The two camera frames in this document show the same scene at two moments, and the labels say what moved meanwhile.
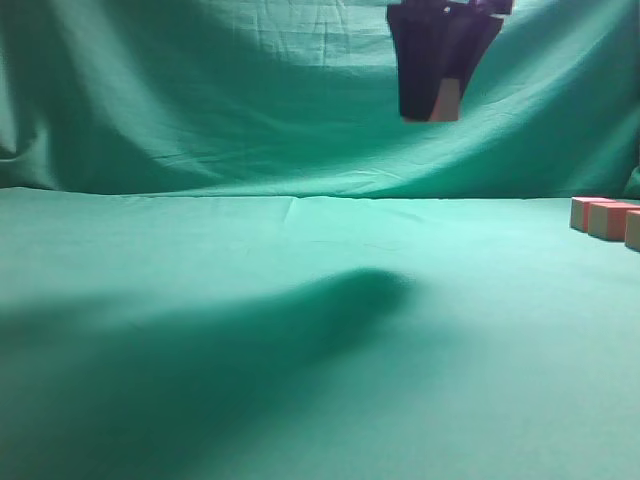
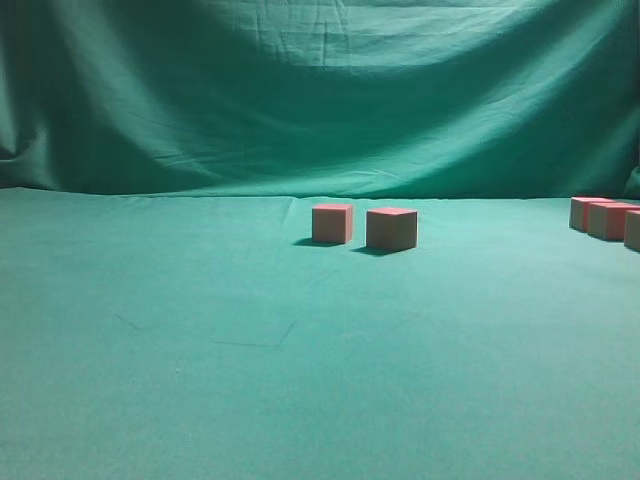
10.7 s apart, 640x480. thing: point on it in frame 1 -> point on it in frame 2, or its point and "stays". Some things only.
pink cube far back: x=579 y=211 stays
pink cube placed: x=447 y=104 -> x=332 y=223
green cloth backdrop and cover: x=225 y=254 stays
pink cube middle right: x=607 y=220 stays
